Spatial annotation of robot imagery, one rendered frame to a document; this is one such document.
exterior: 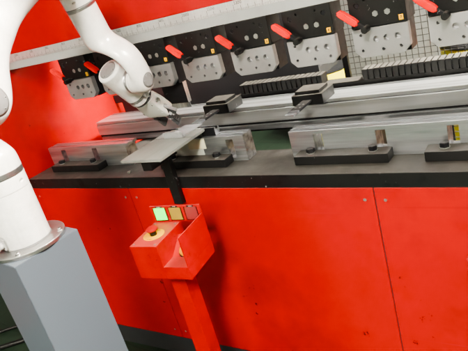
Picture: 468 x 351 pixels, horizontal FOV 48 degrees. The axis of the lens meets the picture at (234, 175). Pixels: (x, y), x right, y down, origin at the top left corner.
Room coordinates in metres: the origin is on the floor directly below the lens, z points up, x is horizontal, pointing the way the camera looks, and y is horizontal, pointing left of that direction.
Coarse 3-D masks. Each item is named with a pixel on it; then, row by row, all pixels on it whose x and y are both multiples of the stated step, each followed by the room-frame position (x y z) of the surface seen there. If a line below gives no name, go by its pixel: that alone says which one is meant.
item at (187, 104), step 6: (180, 84) 1.87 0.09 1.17; (186, 84) 1.88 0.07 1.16; (162, 90) 1.93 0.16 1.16; (168, 90) 1.91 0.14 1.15; (174, 90) 1.89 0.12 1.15; (180, 90) 1.88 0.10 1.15; (186, 90) 1.87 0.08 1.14; (168, 96) 1.92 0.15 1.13; (174, 96) 1.90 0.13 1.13; (180, 96) 1.88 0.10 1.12; (186, 96) 1.87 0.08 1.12; (174, 102) 1.91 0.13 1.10; (180, 102) 1.89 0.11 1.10; (186, 102) 1.89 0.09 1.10
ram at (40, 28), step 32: (96, 0) 1.99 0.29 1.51; (128, 0) 1.90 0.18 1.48; (160, 0) 1.82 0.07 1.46; (192, 0) 1.75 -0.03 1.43; (224, 0) 1.68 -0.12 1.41; (288, 0) 1.55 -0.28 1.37; (320, 0) 1.50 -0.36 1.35; (32, 32) 2.22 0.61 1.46; (64, 32) 2.12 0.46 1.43; (160, 32) 1.84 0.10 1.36; (32, 64) 2.27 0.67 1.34
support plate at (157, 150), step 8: (160, 136) 1.89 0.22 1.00; (184, 136) 1.80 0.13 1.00; (192, 136) 1.78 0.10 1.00; (152, 144) 1.82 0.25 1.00; (160, 144) 1.79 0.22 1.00; (168, 144) 1.77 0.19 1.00; (176, 144) 1.74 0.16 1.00; (184, 144) 1.73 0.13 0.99; (136, 152) 1.78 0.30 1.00; (144, 152) 1.76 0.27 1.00; (152, 152) 1.73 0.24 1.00; (160, 152) 1.70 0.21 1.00; (168, 152) 1.68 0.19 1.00; (128, 160) 1.71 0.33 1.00; (136, 160) 1.69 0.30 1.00; (144, 160) 1.67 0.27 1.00; (152, 160) 1.65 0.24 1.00; (160, 160) 1.63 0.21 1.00
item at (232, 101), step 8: (216, 96) 2.13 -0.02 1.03; (224, 96) 2.09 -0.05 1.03; (232, 96) 2.07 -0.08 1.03; (240, 96) 2.09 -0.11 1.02; (208, 104) 2.08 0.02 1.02; (216, 104) 2.04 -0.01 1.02; (224, 104) 2.02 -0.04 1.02; (232, 104) 2.04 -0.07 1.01; (240, 104) 2.08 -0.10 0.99; (208, 112) 2.03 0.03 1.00; (216, 112) 2.02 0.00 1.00; (224, 112) 2.02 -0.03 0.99; (200, 120) 1.94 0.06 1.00
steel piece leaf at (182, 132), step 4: (180, 128) 1.92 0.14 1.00; (184, 128) 1.91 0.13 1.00; (188, 128) 1.89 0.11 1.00; (192, 128) 1.87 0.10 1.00; (172, 132) 1.82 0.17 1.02; (176, 132) 1.81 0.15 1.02; (180, 132) 1.80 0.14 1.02; (184, 132) 1.85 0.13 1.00; (188, 132) 1.84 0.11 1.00; (164, 136) 1.85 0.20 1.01; (168, 136) 1.84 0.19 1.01; (172, 136) 1.83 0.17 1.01; (176, 136) 1.82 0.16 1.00; (180, 136) 1.81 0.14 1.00
